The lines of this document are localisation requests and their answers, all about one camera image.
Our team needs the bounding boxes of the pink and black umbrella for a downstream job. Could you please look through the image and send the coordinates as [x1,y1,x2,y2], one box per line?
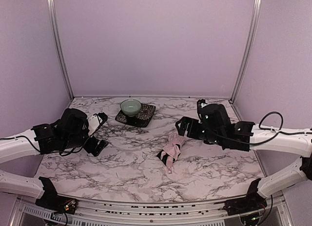
[156,132,185,174]

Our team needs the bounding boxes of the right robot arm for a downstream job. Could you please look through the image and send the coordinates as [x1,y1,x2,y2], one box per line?
[175,99,312,216]

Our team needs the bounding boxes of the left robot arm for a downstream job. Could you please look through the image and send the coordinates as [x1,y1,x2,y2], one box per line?
[0,108,108,214]

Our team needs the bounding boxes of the black floral square plate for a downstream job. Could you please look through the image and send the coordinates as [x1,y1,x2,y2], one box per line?
[115,104,156,128]

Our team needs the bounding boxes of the celadon green ceramic bowl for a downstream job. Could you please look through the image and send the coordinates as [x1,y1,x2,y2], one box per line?
[120,99,142,116]

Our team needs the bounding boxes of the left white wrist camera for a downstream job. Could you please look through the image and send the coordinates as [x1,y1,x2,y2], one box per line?
[87,112,108,136]

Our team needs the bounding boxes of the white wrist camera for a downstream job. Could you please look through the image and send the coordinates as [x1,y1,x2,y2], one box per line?
[87,112,108,136]
[196,99,210,115]

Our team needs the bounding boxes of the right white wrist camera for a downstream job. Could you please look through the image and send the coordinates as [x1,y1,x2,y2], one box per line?
[196,99,210,115]

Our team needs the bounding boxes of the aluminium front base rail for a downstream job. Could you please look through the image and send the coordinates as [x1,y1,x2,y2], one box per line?
[8,193,293,226]

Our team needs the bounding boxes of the right aluminium frame post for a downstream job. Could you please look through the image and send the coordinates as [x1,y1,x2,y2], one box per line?
[230,0,262,104]

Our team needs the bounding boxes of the aluminium frame post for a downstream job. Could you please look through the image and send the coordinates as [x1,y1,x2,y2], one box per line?
[47,0,74,101]
[230,0,262,104]

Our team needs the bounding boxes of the left aluminium frame post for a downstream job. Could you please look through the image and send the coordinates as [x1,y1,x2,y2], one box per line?
[47,0,74,101]

